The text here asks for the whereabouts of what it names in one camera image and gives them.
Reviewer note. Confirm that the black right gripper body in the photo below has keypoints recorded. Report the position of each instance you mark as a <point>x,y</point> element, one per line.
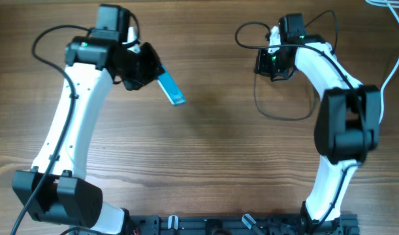
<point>268,65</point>

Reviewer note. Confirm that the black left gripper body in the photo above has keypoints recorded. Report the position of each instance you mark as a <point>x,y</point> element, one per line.
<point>141,68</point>

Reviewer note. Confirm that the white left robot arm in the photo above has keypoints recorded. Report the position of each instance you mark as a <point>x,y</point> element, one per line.
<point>55,190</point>

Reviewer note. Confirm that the Galaxy S25 smartphone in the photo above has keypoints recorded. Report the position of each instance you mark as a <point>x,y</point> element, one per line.
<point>170,88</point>

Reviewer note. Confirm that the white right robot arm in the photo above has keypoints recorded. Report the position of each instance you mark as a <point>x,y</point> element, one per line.
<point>347,126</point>

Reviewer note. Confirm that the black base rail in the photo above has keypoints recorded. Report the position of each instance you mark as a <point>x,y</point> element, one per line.
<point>282,224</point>

